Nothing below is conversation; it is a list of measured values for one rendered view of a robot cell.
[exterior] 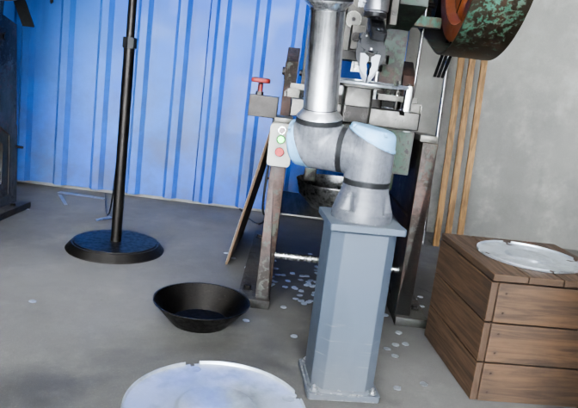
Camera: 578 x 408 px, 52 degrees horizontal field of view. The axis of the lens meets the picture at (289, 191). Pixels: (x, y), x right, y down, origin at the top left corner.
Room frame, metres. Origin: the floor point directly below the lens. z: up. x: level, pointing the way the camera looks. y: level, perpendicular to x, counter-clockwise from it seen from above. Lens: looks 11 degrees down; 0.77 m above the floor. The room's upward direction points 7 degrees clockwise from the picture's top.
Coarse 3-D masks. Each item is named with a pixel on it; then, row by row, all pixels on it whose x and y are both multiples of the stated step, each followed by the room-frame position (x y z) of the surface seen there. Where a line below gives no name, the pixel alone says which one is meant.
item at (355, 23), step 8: (360, 0) 2.14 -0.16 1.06; (352, 8) 2.14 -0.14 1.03; (360, 8) 2.14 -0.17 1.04; (352, 16) 2.13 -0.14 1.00; (360, 16) 2.13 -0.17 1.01; (352, 24) 2.13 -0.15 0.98; (360, 24) 2.14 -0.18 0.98; (344, 32) 2.14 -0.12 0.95; (352, 32) 2.11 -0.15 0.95; (360, 32) 2.11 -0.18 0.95; (344, 40) 2.14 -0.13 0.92; (352, 40) 2.11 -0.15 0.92; (344, 48) 2.14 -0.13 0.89; (352, 48) 2.11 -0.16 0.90
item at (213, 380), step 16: (160, 368) 0.96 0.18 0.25; (176, 368) 0.97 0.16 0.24; (208, 368) 0.99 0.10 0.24; (224, 368) 0.99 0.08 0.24; (240, 368) 1.00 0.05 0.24; (256, 368) 1.00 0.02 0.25; (144, 384) 0.91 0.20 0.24; (160, 384) 0.91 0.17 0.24; (176, 384) 0.92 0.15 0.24; (192, 384) 0.93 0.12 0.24; (208, 384) 0.93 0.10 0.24; (224, 384) 0.94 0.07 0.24; (240, 384) 0.95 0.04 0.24; (256, 384) 0.95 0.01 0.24; (272, 384) 0.96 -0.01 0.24; (128, 400) 0.85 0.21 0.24; (144, 400) 0.86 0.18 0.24; (160, 400) 0.86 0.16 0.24; (176, 400) 0.87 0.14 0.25; (192, 400) 0.87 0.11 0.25; (208, 400) 0.87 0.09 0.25; (224, 400) 0.88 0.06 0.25; (240, 400) 0.88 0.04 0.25; (256, 400) 0.90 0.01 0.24; (272, 400) 0.91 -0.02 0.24
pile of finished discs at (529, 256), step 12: (492, 240) 1.80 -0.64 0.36; (492, 252) 1.66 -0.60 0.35; (504, 252) 1.68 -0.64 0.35; (516, 252) 1.67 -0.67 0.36; (528, 252) 1.69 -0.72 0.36; (540, 252) 1.74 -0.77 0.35; (552, 252) 1.76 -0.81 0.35; (516, 264) 1.55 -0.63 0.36; (528, 264) 1.58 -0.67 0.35; (540, 264) 1.59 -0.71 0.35; (552, 264) 1.61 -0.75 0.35; (564, 264) 1.63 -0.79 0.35; (576, 264) 1.64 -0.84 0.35
